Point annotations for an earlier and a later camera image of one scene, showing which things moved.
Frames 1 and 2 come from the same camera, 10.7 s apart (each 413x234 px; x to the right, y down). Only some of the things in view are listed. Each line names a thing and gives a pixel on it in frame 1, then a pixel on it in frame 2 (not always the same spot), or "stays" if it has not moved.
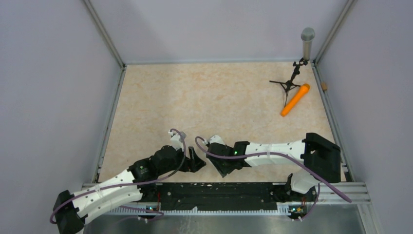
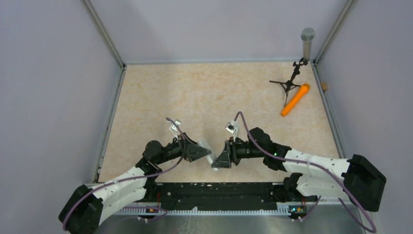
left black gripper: (192, 164) -> (193, 151)
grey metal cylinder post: (307, 35) stays
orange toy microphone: (303, 90) stays
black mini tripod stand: (289, 85) stays
